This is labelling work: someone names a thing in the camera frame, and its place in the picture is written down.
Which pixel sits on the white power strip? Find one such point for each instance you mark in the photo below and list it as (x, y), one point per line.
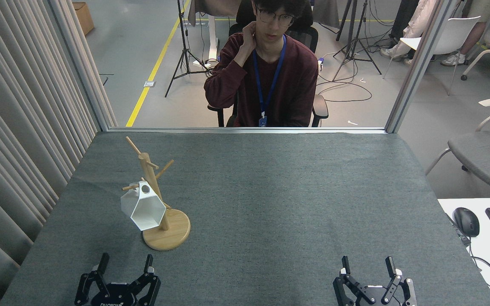
(206, 63)

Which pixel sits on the wooden cup rack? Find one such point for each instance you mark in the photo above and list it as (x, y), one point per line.
(172, 233)

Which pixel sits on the black tripod stand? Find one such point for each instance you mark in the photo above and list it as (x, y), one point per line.
(183, 42)
(357, 38)

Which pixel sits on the person's right hand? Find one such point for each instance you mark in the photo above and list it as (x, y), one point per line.
(248, 32)

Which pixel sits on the metal floor outlet plate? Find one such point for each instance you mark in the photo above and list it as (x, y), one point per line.
(149, 83)

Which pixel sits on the black computer mouse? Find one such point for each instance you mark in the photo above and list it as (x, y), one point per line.
(467, 222)

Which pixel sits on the white hexagonal cup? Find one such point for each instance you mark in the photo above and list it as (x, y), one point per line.
(147, 210)

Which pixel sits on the white plastic chair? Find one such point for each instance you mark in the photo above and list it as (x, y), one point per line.
(457, 36)

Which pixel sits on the silver frame post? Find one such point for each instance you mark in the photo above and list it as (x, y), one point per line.
(419, 63)
(79, 63)

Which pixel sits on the white standing desk leg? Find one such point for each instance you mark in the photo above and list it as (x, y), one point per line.
(212, 38)

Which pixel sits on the seated background person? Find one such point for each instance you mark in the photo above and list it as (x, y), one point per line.
(417, 23)
(474, 34)

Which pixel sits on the black office chair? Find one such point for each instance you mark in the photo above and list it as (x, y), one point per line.
(311, 40)

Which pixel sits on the grey cushioned chair with armrest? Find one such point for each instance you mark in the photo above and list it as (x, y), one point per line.
(487, 157)

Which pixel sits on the beige pleated curtain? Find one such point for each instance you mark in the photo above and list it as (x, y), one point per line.
(15, 127)

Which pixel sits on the cardboard box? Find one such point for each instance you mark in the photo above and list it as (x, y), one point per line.
(84, 17)

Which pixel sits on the silver table edge rail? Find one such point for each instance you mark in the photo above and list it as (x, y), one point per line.
(185, 130)

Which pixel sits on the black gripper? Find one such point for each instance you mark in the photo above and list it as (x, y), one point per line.
(377, 297)
(115, 295)

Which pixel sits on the black-framed glasses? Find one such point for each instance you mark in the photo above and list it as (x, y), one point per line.
(274, 17)

